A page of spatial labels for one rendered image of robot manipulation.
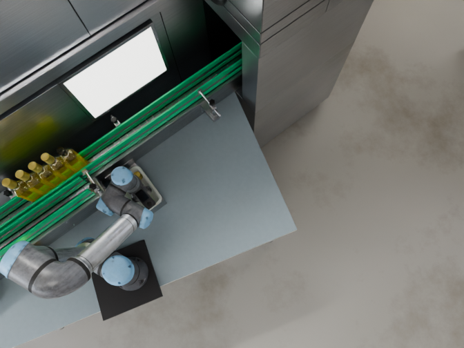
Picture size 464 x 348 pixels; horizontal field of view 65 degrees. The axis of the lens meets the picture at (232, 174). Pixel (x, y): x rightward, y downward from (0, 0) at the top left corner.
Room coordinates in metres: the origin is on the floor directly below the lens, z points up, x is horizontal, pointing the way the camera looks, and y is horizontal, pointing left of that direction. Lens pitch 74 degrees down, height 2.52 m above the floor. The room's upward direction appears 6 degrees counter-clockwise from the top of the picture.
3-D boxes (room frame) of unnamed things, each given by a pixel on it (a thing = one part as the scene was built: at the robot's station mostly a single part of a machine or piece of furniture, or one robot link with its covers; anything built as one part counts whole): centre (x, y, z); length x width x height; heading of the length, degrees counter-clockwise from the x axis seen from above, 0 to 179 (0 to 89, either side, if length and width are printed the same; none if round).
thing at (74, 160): (0.58, 0.68, 0.99); 0.06 x 0.06 x 0.21; 32
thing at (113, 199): (0.35, 0.48, 1.10); 0.11 x 0.11 x 0.08; 56
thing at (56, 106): (0.77, 0.63, 1.15); 0.90 x 0.03 x 0.34; 121
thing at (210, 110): (0.81, 0.07, 0.90); 0.17 x 0.05 x 0.23; 31
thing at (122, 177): (0.44, 0.44, 1.10); 0.09 x 0.08 x 0.11; 146
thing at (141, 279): (0.08, 0.51, 0.82); 0.15 x 0.15 x 0.10
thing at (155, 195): (0.45, 0.46, 0.80); 0.22 x 0.17 x 0.09; 31
